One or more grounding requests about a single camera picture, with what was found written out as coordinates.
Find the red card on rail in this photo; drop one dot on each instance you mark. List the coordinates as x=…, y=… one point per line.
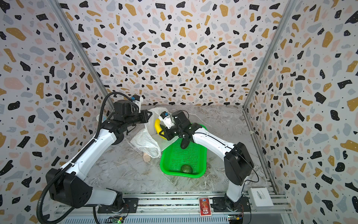
x=205, y=207

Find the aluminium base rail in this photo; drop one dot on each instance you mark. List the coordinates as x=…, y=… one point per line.
x=183, y=208

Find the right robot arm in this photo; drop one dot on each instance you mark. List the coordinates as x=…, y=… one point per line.
x=237, y=160

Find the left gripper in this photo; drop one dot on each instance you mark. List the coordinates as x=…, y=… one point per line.
x=145, y=117

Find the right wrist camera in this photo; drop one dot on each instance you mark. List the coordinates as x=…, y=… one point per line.
x=166, y=118

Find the white plastic bag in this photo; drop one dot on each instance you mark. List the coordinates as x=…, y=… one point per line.
x=147, y=140

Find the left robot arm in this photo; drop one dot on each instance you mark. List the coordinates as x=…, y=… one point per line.
x=67, y=184

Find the white box with label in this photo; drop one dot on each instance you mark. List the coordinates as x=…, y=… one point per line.
x=260, y=198

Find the yellow banana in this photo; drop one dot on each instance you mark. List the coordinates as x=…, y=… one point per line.
x=160, y=128

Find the green plastic basket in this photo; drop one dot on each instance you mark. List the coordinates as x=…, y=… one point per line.
x=173, y=157

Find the beige wooden rolling pin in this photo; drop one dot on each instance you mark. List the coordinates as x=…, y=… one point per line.
x=146, y=157

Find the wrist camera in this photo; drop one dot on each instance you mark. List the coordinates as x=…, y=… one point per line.
x=166, y=118
x=128, y=107

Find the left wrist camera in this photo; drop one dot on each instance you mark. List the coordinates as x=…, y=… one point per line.
x=128, y=107

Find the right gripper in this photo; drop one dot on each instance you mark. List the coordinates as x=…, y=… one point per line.
x=167, y=135

